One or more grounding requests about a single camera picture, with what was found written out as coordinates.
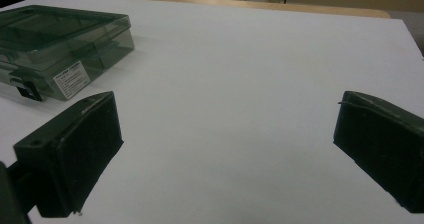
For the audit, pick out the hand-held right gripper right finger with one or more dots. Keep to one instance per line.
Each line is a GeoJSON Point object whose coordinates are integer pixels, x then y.
{"type": "Point", "coordinates": [383, 144]}

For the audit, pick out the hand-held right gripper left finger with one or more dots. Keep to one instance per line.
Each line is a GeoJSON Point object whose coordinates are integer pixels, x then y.
{"type": "Point", "coordinates": [76, 150]}

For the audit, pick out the transparent green storage box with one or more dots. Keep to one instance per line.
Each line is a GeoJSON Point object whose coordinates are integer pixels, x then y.
{"type": "Point", "coordinates": [66, 34]}

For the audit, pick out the white table sheet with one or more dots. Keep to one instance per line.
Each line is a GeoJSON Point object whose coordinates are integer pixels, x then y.
{"type": "Point", "coordinates": [233, 84]}

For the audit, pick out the light wooden table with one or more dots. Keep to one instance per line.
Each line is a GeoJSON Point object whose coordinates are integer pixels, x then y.
{"type": "Point", "coordinates": [266, 5]}

